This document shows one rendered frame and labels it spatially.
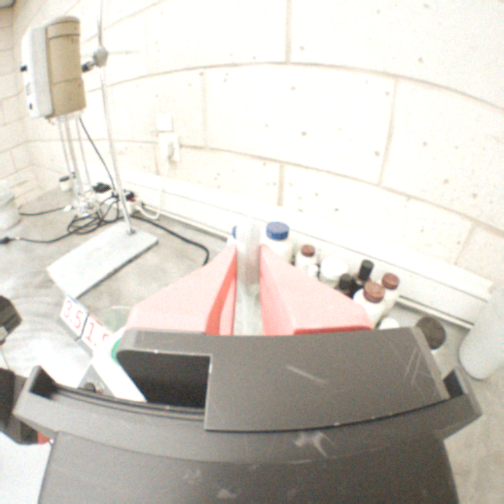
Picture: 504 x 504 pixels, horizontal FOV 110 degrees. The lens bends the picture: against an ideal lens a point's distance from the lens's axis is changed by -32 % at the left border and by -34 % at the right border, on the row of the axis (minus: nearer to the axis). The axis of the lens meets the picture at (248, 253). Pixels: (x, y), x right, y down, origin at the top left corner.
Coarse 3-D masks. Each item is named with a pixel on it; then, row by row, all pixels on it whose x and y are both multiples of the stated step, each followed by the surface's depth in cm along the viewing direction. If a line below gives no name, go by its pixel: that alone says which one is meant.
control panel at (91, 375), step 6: (90, 366) 33; (90, 372) 32; (96, 372) 32; (84, 378) 32; (90, 378) 32; (96, 378) 32; (78, 384) 32; (96, 384) 31; (102, 384) 31; (96, 390) 31; (102, 390) 30; (108, 390) 30; (114, 396) 29
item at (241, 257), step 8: (240, 224) 11; (248, 224) 11; (240, 232) 11; (248, 232) 11; (240, 240) 11; (240, 248) 12; (240, 256) 12; (248, 256) 12; (240, 264) 12; (248, 264) 12; (240, 272) 12; (248, 272) 12; (240, 280) 13; (248, 280) 12; (240, 288) 13; (248, 288) 13
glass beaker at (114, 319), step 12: (108, 312) 29; (120, 312) 30; (96, 324) 28; (108, 324) 30; (120, 324) 31; (96, 336) 27; (108, 336) 30; (120, 336) 32; (108, 348) 25; (120, 372) 30
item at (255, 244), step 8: (256, 224) 11; (256, 232) 11; (248, 240) 11; (256, 240) 11; (248, 248) 11; (256, 248) 12; (256, 256) 12; (256, 264) 12; (256, 272) 12; (256, 280) 13; (256, 288) 13
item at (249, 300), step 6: (246, 228) 11; (252, 294) 14; (246, 300) 14; (252, 300) 14; (246, 306) 14; (252, 306) 14; (246, 312) 14; (252, 312) 15; (246, 318) 15; (252, 318) 15; (246, 324) 15; (252, 324) 15; (246, 330) 15; (252, 330) 16
